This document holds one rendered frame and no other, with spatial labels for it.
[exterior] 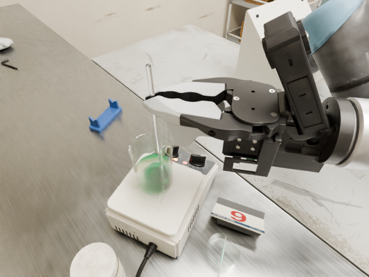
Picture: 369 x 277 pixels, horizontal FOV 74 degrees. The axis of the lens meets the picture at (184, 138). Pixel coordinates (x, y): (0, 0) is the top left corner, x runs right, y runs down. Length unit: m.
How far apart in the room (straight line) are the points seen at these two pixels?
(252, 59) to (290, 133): 0.47
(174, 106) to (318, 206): 0.38
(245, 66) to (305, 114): 0.51
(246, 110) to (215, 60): 0.67
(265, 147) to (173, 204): 0.18
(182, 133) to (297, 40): 0.15
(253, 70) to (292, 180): 0.33
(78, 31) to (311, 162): 1.68
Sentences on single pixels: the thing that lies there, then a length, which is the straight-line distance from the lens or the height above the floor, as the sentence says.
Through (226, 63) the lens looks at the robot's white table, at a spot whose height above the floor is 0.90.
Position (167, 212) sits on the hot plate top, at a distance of 0.38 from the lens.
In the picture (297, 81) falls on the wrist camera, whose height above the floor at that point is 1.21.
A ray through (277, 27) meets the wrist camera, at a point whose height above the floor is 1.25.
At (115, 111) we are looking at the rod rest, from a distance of 0.67.
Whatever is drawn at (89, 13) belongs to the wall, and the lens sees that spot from 1.83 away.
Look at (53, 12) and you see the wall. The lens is 1.75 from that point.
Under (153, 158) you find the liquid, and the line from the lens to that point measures 0.40.
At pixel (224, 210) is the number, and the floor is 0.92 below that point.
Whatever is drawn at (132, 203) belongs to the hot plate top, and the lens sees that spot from 0.39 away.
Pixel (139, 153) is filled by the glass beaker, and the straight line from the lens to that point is 0.39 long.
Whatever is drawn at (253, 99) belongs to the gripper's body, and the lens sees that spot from 0.27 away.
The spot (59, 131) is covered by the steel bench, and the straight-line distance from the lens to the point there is 0.68.
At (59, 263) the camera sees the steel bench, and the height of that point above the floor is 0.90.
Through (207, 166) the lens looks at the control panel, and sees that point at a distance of 0.48.
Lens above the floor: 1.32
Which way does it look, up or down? 46 degrees down
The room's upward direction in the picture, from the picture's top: straight up
